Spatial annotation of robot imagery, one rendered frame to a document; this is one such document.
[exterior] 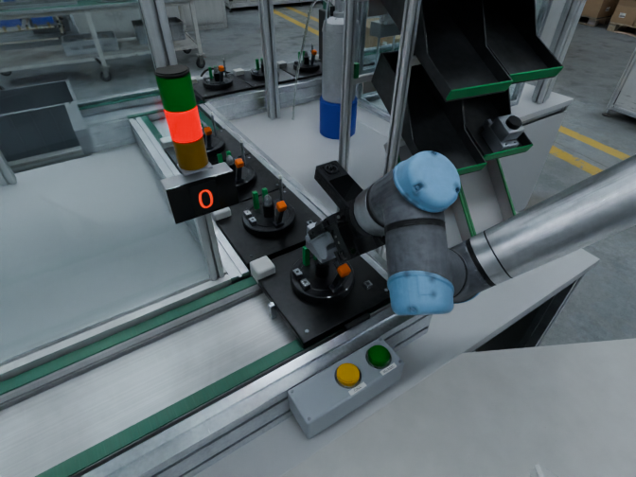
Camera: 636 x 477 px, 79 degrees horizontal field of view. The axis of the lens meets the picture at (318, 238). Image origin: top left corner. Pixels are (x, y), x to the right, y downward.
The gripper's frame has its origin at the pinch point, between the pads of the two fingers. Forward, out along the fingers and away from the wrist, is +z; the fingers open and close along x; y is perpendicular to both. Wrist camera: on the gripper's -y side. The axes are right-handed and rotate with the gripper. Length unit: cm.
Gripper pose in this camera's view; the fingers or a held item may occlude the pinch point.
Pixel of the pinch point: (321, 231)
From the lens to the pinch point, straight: 77.0
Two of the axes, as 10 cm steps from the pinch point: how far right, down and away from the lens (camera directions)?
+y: 4.1, 9.1, -0.6
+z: -3.5, 2.2, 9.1
